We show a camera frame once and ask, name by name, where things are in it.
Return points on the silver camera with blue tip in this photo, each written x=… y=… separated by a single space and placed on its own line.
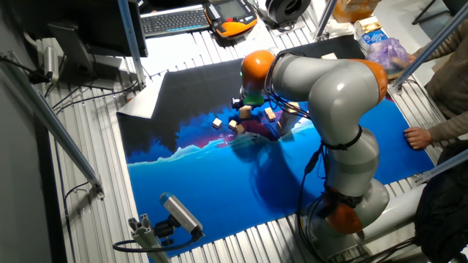
x=181 y=213

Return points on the person in beige sweater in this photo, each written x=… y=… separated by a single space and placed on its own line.
x=451 y=80

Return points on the blue landscape printed cloth mat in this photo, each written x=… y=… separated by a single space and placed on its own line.
x=219 y=182

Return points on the white tissue paper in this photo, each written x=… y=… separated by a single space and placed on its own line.
x=340 y=29

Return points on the black monitor stand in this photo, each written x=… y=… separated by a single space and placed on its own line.
x=73 y=47

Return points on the bare human hand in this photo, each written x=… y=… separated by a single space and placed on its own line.
x=417 y=139
x=409 y=59

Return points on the black round spool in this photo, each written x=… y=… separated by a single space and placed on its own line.
x=278 y=14

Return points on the white cylindrical roll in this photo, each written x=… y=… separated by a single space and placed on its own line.
x=398 y=215

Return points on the white paper sheets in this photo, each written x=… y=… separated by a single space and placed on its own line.
x=254 y=35

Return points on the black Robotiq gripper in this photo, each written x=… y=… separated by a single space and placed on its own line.
x=245 y=102

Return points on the small wooden cube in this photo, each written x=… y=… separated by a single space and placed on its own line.
x=233 y=124
x=272 y=117
x=240 y=129
x=268 y=110
x=217 y=123

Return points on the aluminium frame beam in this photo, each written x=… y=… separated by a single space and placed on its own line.
x=442 y=166
x=431 y=45
x=55 y=128

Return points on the black camera ball mount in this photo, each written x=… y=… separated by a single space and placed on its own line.
x=164 y=229

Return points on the dark computer keyboard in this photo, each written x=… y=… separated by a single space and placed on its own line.
x=172 y=22

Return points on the black office chair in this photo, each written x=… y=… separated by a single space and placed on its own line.
x=455 y=3

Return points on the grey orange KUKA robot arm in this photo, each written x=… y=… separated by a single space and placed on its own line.
x=340 y=91

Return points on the black computer monitor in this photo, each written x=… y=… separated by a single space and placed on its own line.
x=91 y=22

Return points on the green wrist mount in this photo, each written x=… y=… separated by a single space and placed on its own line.
x=253 y=99

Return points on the purple plastic bag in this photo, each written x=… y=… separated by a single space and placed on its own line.
x=387 y=55

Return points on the aluminium frame post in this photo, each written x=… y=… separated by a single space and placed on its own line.
x=129 y=40

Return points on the aluminium profile bracket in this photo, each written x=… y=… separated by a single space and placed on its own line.
x=144 y=235

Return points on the orange plastic bag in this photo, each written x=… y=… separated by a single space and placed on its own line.
x=351 y=11

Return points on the blue white carton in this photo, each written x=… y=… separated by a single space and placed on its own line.
x=373 y=36

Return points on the orange black teach pendant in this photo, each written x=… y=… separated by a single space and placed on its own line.
x=234 y=27

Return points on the silver cylindrical device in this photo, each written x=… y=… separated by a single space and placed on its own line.
x=51 y=64

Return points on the person in black jacket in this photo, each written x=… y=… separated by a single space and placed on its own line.
x=442 y=212

